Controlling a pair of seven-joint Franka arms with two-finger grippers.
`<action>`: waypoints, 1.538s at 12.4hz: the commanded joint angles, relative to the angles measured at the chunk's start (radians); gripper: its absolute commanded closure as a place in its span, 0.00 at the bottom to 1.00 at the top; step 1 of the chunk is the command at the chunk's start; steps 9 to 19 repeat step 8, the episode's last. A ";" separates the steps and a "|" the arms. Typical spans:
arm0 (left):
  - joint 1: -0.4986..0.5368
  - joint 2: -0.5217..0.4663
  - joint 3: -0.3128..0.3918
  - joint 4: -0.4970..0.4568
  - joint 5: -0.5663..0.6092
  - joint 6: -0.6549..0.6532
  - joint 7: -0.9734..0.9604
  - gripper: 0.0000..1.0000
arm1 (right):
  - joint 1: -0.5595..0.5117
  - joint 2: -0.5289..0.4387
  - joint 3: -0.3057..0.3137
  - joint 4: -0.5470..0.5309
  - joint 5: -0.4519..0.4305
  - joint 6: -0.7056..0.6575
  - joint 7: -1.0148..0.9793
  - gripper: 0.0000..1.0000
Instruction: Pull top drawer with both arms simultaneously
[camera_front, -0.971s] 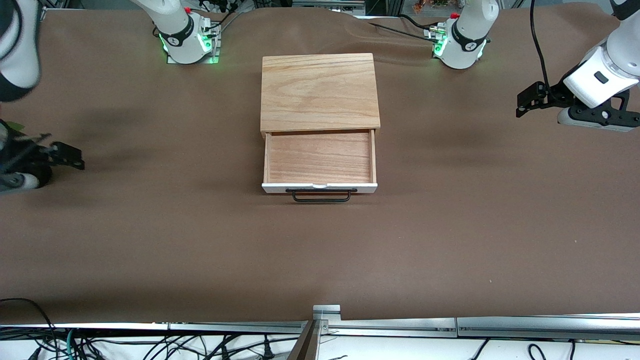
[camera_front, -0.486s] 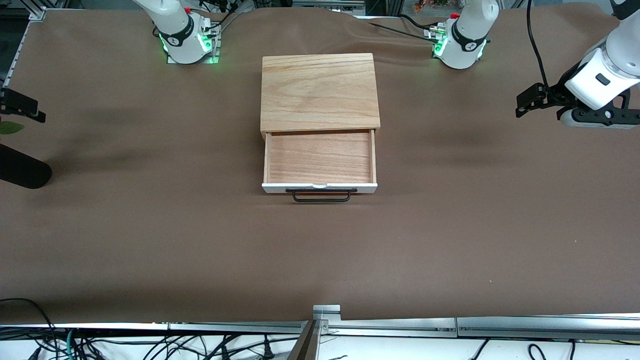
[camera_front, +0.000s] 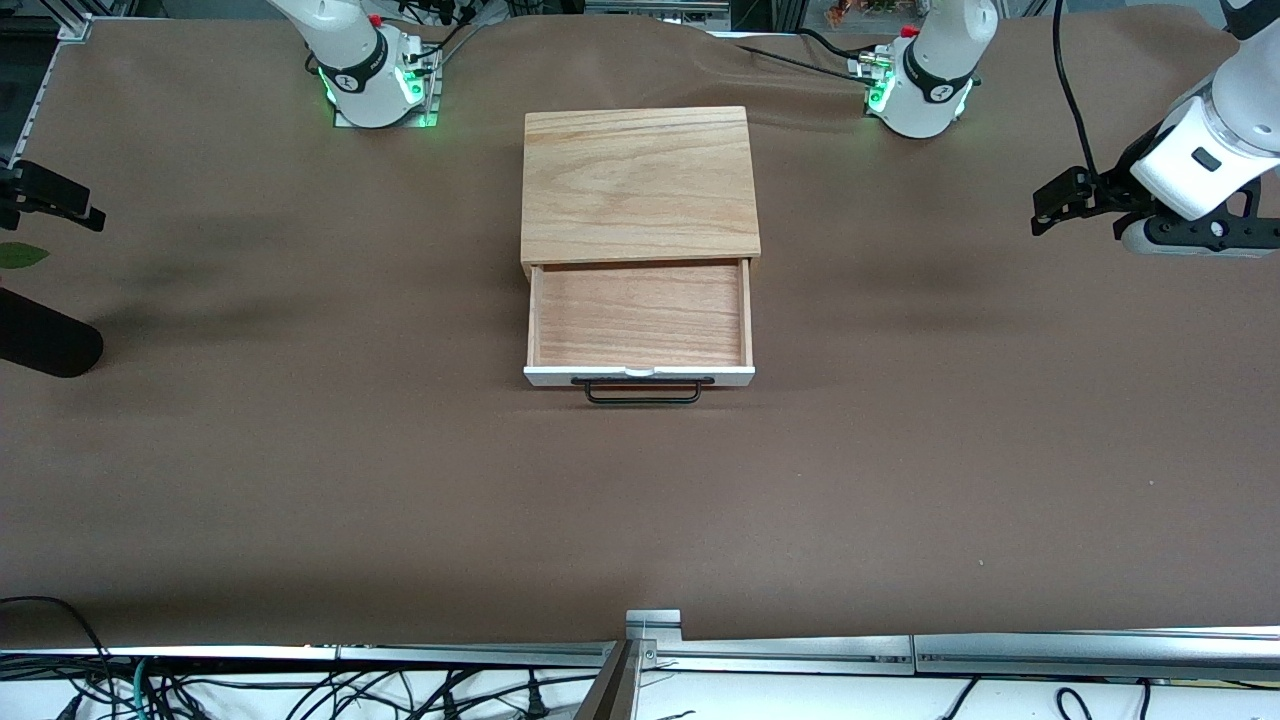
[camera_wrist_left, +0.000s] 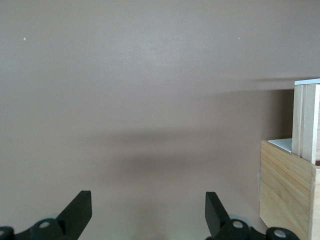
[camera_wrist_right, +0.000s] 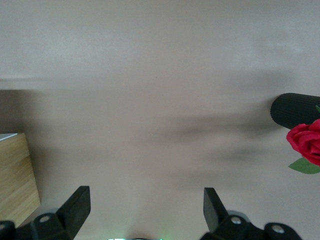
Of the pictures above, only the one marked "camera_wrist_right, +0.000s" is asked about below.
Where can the black ribbed cylinder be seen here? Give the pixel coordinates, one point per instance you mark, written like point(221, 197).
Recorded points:
point(290, 110)

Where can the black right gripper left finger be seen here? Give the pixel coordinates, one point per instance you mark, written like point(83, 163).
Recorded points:
point(75, 212)

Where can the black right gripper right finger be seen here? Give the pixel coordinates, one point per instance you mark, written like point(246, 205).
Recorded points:
point(215, 215)

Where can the light wooden drawer cabinet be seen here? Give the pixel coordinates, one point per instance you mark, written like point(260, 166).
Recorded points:
point(15, 175)

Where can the red artificial rose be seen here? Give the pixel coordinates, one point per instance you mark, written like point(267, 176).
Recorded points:
point(305, 140)

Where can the brown table cloth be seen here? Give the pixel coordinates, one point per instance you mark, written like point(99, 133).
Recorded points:
point(150, 75)

